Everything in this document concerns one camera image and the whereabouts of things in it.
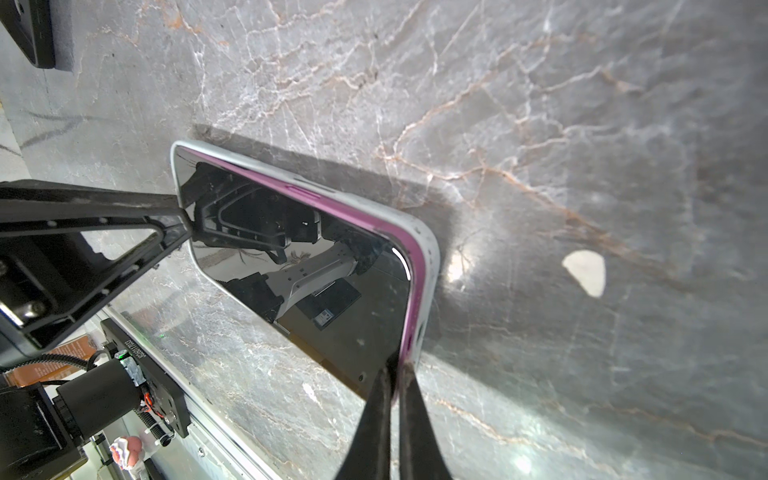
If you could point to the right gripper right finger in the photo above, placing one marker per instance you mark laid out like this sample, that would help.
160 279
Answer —
419 454

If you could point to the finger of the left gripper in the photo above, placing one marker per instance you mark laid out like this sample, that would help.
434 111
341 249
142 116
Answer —
52 279

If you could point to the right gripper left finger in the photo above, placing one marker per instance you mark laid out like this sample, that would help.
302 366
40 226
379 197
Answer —
368 457

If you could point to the purple-edged phone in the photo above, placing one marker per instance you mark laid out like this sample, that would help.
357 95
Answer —
338 292

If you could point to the light blue case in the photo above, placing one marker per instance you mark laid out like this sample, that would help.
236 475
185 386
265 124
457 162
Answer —
414 240

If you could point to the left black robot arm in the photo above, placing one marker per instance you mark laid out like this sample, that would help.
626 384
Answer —
42 434

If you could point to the black phone case left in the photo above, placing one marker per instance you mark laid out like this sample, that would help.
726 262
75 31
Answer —
28 22

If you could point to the aluminium front rail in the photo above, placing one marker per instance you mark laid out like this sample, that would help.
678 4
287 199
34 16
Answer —
218 448

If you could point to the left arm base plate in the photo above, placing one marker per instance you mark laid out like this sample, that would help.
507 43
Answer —
166 397

